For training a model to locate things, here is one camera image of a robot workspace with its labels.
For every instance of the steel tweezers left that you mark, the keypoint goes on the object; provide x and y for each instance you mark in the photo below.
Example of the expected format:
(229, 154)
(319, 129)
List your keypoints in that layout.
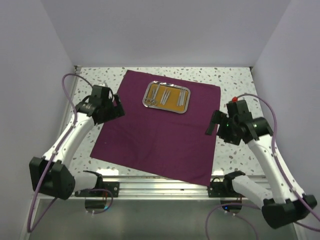
(163, 96)

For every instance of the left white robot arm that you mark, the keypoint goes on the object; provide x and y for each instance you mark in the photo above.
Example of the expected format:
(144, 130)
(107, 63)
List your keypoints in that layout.
(50, 174)

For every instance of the steel tweezers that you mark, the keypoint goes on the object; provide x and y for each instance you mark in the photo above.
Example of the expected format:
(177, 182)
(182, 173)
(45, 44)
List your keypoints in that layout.
(167, 96)
(163, 96)

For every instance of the steel tray yellow liner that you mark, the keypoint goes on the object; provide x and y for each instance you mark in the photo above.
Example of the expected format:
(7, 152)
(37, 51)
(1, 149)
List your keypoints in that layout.
(171, 104)

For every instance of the steel scissors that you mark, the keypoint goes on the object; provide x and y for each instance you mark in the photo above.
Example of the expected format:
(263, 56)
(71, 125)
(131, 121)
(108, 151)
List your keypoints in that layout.
(147, 99)

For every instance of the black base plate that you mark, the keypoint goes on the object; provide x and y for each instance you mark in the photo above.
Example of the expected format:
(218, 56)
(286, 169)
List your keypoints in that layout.
(102, 189)
(221, 188)

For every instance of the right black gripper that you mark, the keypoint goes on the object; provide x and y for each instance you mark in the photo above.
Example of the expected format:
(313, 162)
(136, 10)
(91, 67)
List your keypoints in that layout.
(220, 117)

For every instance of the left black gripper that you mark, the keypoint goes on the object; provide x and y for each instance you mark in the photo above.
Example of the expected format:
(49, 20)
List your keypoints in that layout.
(117, 111)

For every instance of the purple cloth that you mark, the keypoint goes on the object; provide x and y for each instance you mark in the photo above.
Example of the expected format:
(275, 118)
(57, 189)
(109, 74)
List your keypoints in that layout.
(160, 142)

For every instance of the aluminium left rail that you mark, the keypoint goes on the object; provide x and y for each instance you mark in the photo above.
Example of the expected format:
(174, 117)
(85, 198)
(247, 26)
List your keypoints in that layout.
(68, 83)

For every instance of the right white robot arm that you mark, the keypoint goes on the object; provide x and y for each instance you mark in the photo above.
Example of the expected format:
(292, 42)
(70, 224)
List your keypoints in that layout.
(285, 202)

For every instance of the aluminium front rail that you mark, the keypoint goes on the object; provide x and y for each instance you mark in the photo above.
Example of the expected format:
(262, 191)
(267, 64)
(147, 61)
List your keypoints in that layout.
(130, 187)

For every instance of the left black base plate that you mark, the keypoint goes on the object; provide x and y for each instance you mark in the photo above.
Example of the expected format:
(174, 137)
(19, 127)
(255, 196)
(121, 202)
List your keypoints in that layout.
(102, 189)

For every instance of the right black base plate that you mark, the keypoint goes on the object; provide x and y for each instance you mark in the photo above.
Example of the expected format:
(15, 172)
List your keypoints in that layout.
(221, 188)

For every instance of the aluminium rail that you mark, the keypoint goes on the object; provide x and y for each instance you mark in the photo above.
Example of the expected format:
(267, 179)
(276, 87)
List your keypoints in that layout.
(68, 83)
(130, 187)

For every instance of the steel scalpel handle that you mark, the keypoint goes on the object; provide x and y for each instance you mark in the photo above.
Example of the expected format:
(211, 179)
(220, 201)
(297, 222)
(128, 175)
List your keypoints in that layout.
(180, 97)
(183, 98)

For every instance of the steel tweezers right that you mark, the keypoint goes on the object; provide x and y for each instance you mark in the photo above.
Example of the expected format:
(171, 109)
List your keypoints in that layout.
(167, 96)

